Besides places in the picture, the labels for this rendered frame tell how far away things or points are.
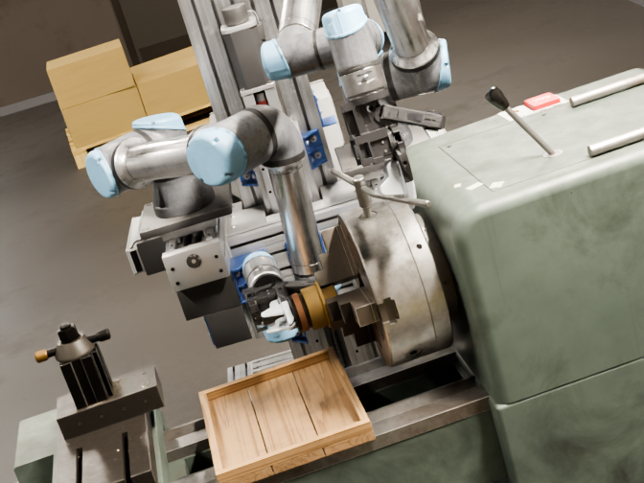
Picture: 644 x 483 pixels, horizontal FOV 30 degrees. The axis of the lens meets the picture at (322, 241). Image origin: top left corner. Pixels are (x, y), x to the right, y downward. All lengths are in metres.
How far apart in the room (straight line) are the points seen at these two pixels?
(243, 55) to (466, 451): 1.10
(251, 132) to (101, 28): 8.92
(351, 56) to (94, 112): 6.59
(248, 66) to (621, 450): 1.23
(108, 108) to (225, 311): 5.83
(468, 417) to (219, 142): 0.72
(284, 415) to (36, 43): 9.20
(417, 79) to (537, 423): 0.89
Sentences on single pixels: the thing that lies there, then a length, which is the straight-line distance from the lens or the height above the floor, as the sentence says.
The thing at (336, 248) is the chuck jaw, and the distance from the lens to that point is 2.34.
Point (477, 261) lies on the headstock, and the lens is 2.14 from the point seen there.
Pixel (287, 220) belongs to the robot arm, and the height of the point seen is 1.16.
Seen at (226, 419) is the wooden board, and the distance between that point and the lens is 2.46.
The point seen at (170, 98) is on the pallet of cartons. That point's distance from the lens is 8.64.
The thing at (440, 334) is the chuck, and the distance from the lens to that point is 2.26.
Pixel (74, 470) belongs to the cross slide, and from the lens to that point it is 2.31.
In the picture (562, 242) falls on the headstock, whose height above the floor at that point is 1.14.
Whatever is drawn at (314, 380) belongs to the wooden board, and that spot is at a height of 0.89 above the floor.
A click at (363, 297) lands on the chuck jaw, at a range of 2.24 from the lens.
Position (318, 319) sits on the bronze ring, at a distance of 2.30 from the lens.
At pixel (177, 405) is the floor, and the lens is 4.66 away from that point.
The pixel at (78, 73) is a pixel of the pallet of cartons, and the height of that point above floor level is 0.63.
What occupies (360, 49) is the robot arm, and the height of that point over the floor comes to 1.57.
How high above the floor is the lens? 1.99
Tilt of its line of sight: 20 degrees down
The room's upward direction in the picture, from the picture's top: 17 degrees counter-clockwise
